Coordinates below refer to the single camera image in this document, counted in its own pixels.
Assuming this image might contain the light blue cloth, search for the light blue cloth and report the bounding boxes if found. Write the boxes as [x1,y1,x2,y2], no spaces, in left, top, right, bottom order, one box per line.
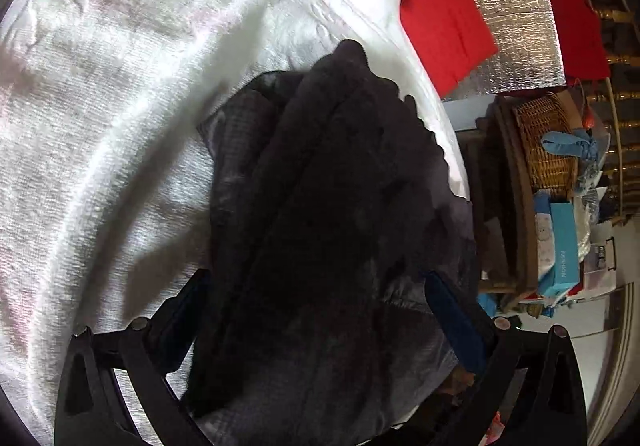
[541,128,601,163]

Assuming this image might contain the folded red cloth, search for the folded red cloth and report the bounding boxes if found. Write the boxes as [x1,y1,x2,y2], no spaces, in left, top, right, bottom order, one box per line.
[399,0,498,94]

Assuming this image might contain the wooden spindle rack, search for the wooden spindle rack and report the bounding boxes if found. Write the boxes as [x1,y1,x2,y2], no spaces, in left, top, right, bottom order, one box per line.
[570,0,640,137]

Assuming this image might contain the light blue box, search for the light blue box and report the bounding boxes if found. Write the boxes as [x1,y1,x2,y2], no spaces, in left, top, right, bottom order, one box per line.
[542,202,583,297]

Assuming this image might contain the wicker basket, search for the wicker basket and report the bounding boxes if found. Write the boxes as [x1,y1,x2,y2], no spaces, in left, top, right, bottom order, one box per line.
[510,92,581,191]

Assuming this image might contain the white plastic box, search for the white plastic box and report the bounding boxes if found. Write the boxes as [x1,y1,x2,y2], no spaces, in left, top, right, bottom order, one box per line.
[582,221,622,294]

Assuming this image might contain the large red cloth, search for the large red cloth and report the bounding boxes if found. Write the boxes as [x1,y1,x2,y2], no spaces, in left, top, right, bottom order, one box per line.
[522,0,612,82]

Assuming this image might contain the silver foil mat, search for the silver foil mat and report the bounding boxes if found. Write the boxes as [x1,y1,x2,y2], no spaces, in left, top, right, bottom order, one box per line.
[422,0,568,101]

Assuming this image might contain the black puffer jacket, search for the black puffer jacket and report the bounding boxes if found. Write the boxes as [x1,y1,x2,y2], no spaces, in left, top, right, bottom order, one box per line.
[182,40,476,432]

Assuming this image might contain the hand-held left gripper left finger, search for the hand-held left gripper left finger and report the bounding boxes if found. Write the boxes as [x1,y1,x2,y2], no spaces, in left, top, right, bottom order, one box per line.
[54,268,211,446]

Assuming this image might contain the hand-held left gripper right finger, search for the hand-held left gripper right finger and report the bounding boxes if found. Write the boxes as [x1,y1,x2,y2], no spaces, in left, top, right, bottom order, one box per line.
[424,270,588,446]

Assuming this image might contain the white bed blanket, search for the white bed blanket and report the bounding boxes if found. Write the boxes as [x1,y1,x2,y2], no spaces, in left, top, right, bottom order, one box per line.
[0,0,471,446]

